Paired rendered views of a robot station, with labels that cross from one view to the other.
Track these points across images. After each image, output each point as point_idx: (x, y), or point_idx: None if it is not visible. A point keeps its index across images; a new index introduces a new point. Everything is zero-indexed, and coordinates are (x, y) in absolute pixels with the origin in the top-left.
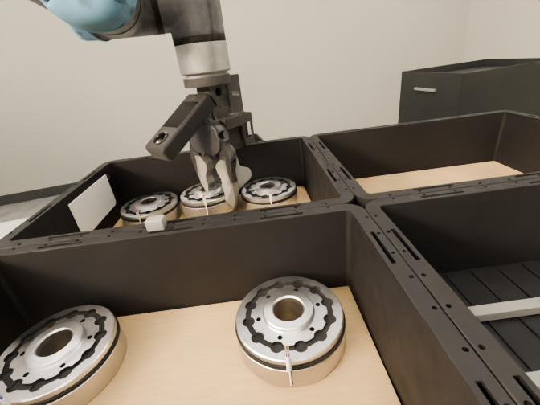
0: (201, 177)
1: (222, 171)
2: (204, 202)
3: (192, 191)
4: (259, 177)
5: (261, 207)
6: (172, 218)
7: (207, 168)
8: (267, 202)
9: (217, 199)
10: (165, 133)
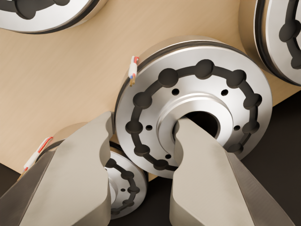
0: (209, 149)
1: (73, 181)
2: (131, 65)
3: (238, 106)
4: (145, 210)
5: (61, 136)
6: (244, 9)
7: (172, 184)
8: (47, 150)
9: (119, 100)
10: None
